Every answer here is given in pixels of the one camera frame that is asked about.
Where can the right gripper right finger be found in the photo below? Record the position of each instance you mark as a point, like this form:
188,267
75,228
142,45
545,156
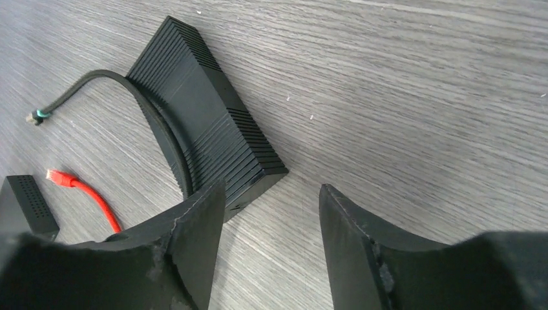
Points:
374,264

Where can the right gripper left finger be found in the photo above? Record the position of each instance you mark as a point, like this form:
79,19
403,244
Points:
165,262

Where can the black switch with blue ports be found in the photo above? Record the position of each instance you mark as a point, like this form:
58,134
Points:
218,136

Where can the plain black network switch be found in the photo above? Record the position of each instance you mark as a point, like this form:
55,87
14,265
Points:
24,209

